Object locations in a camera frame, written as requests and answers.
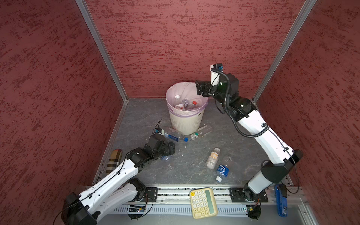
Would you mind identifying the aluminium corner post right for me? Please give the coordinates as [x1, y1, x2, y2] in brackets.
[252, 0, 317, 104]

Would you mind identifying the clear bottle orange label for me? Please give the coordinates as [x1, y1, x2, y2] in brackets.
[205, 148, 221, 169]

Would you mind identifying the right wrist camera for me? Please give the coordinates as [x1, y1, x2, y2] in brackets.
[210, 63, 224, 86]

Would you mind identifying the aluminium corner post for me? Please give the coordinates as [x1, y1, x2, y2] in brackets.
[252, 0, 317, 104]
[76, 0, 128, 104]

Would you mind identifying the aluminium corner post left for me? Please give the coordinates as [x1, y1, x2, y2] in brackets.
[76, 0, 128, 104]

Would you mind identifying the clear square plastic bottle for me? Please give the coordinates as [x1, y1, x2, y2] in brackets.
[182, 99, 189, 109]

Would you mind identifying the pink bin liner bag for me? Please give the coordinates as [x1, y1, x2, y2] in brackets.
[166, 82, 208, 118]

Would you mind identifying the yellow calculator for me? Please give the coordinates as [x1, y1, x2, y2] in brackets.
[189, 187, 218, 219]

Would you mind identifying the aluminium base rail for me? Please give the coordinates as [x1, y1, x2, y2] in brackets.
[101, 185, 318, 225]

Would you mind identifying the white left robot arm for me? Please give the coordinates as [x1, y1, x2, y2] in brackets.
[59, 134, 175, 225]

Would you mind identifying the clear bottle white cap red label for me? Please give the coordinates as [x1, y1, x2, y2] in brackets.
[174, 95, 184, 110]

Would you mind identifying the clear bottle blue cap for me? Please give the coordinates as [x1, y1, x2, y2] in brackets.
[163, 127, 188, 142]

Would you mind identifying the small bottle blue label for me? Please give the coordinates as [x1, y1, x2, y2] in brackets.
[215, 155, 233, 183]
[161, 155, 173, 170]

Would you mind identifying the plaid pouch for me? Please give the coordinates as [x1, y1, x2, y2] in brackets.
[106, 149, 122, 175]

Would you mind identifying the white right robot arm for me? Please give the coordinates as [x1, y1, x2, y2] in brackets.
[196, 70, 303, 202]

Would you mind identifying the clear bottle green band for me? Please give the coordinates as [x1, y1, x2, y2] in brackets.
[190, 125, 213, 141]

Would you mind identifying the cream ribbed waste bin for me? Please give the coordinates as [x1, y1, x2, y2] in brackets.
[165, 81, 209, 136]

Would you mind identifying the blue battery pack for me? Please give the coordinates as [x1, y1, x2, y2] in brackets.
[275, 184, 288, 218]

